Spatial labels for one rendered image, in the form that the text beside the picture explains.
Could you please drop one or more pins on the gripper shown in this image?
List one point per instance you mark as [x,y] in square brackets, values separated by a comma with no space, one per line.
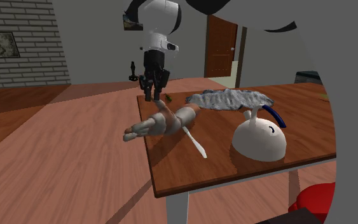
[154,62]

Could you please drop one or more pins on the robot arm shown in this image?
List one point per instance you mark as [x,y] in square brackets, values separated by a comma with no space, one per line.
[352,124]

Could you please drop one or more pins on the small green thing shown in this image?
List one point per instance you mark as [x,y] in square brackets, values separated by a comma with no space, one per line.
[168,98]

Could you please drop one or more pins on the black standing figure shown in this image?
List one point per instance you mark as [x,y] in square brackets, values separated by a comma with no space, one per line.
[132,73]

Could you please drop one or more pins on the grey-blue crumpled cloth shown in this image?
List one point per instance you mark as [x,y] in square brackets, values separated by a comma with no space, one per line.
[228,98]

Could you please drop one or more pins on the brown door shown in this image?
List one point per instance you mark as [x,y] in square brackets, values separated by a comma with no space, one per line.
[220,46]

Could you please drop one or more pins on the wooden table with white legs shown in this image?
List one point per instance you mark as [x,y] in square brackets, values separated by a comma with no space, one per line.
[197,176]

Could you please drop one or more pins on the dark box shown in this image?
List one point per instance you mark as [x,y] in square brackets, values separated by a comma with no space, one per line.
[307,77]

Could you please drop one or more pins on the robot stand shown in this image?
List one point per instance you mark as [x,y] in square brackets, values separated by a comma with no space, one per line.
[290,217]

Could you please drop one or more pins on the red rounded seat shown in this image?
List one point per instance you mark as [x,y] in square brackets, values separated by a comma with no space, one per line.
[315,198]

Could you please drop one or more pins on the small colourful wall picture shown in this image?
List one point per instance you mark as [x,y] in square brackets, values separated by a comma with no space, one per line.
[132,22]

